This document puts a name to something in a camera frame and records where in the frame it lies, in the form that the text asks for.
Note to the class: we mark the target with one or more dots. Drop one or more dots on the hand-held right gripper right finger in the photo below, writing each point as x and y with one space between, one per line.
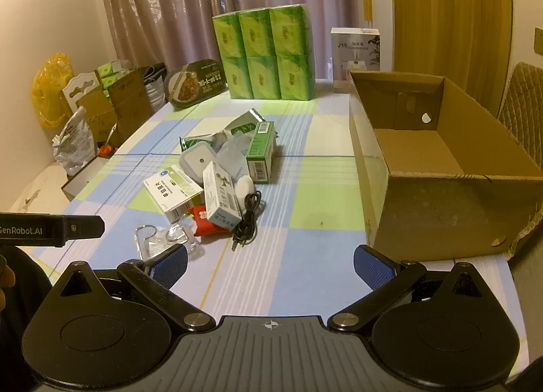
373 267

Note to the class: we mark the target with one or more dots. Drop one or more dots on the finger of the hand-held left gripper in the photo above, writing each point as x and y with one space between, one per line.
85 226

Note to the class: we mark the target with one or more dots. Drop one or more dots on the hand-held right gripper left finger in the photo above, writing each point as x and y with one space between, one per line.
169 264

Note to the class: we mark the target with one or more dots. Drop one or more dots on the white medicine box blue logo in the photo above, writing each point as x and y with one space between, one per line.
169 190

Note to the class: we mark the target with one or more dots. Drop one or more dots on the brown cardboard box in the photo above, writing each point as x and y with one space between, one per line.
424 209

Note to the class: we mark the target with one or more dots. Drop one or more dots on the white plastic spoon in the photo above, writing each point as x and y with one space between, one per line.
244 186

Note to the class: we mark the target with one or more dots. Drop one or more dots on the clear plastic container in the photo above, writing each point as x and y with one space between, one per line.
233 158

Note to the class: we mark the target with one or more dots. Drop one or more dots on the silver pouch with green label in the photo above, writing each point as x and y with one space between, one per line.
244 122

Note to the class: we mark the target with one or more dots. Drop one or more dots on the checked cloth desktop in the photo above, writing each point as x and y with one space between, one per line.
297 247

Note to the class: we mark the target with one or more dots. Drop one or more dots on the person's left hand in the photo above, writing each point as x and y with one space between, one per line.
5 277

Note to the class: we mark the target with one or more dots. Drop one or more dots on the clear plastic hook pack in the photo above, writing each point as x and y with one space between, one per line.
178 233

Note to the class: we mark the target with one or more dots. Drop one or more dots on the red packet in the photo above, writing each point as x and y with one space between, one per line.
203 224

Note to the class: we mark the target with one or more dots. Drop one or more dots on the small orange container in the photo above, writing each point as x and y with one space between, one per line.
106 151

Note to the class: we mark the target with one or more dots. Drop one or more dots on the white carton with green print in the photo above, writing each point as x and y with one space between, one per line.
220 197

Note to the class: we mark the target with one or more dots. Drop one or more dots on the white plastic bag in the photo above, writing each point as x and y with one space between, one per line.
74 141

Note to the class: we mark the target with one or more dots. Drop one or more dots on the metal spoon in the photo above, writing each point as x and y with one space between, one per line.
111 135

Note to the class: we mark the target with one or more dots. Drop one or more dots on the low brown storage carton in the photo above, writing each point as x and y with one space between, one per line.
95 116

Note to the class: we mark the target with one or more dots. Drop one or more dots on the green striped foil bag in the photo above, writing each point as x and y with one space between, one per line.
191 144

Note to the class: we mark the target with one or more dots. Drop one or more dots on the tall brown storage carton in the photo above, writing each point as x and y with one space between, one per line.
127 103

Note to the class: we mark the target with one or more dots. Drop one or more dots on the yellow plastic bag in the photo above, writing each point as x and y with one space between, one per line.
49 86

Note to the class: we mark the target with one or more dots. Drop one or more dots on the green medicine box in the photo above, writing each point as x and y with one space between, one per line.
259 150

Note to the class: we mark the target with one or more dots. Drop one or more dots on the green packs in carton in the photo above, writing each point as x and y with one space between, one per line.
106 71

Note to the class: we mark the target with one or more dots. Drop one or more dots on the black paper bag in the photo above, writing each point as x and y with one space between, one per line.
152 71

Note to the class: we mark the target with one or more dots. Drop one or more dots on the black oval food bowl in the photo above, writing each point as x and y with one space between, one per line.
191 84

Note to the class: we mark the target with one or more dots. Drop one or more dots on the white humidifier box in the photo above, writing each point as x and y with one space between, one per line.
354 57

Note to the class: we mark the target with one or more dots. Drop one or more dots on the stack of green tissue packs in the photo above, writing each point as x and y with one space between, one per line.
263 57

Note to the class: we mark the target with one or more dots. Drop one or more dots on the chair with quilted cover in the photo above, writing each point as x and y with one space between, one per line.
526 95

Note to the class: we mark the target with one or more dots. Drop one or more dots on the mauve patterned curtain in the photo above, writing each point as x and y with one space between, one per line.
169 6

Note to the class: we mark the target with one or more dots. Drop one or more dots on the wooden door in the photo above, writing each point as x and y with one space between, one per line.
445 14

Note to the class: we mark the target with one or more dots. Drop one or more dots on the beige wall socket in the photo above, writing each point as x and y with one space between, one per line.
538 40

